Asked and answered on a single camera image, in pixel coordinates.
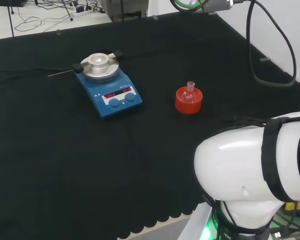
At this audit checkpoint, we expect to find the clear glass round-bottom flask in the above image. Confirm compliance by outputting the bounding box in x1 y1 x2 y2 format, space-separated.
181 80 197 104

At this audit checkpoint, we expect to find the heater with blue base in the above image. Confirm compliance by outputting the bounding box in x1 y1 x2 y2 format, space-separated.
72 49 144 120

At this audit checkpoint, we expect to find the black bench cloth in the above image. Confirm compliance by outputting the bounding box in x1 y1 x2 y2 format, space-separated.
0 11 300 240

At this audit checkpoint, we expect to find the thin metal heater probe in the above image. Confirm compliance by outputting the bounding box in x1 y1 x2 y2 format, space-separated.
47 70 75 77

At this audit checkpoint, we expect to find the grey metal cabinet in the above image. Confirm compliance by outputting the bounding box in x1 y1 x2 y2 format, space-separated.
101 0 150 23

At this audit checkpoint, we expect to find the white power strip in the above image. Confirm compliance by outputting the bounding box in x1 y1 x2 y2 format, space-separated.
73 9 94 18

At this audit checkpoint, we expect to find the black tripod leg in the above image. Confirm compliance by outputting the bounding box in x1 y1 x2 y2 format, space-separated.
61 0 75 21

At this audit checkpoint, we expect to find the black tripod pole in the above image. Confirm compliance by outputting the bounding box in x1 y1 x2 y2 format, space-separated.
6 0 15 38

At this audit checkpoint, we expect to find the yellow stop button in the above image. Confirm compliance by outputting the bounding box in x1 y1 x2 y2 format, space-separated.
284 199 300 221

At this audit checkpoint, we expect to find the black box on floor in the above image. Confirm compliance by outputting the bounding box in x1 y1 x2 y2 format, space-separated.
0 0 29 8

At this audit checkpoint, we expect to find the red round flask holder ring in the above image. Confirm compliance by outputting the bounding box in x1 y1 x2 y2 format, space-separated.
175 85 204 115

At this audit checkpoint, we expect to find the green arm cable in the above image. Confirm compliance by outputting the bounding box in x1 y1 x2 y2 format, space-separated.
170 0 209 12

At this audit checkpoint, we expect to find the tangle of floor cables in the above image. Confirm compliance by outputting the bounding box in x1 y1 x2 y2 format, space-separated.
14 0 77 33

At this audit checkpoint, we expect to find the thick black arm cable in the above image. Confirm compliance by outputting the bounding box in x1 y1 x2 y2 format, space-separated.
245 0 298 88

